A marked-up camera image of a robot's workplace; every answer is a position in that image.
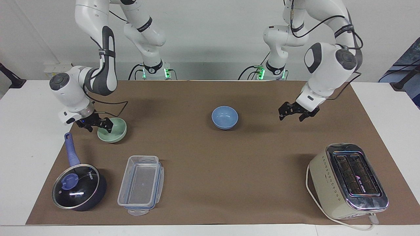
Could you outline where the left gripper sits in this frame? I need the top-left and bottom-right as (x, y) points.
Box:
(278, 102), (320, 122)

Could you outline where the black stand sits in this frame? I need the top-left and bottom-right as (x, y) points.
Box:
(389, 64), (420, 92)
(0, 62), (27, 89)

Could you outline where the black cable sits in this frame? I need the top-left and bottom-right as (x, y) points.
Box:
(290, 0), (364, 51)
(238, 65), (263, 81)
(83, 84), (129, 118)
(323, 70), (363, 101)
(128, 63), (145, 81)

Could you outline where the blue saucepan with handle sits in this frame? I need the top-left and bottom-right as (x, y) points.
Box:
(52, 132), (107, 212)

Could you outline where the green bowl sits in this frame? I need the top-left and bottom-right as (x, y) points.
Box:
(97, 117), (127, 144)

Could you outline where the glass lid with blue knob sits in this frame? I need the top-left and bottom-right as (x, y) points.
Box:
(52, 164), (100, 210)

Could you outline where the blue bowl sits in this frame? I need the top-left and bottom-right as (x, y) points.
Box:
(211, 106), (239, 130)

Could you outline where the clear plastic container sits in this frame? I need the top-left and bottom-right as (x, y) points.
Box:
(117, 155), (164, 216)

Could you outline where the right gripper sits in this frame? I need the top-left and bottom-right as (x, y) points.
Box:
(75, 112), (114, 133)

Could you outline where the white toaster cord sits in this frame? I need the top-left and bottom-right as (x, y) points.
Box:
(305, 164), (380, 232)

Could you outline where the cream and chrome toaster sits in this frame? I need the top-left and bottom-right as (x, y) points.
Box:
(308, 143), (389, 220)

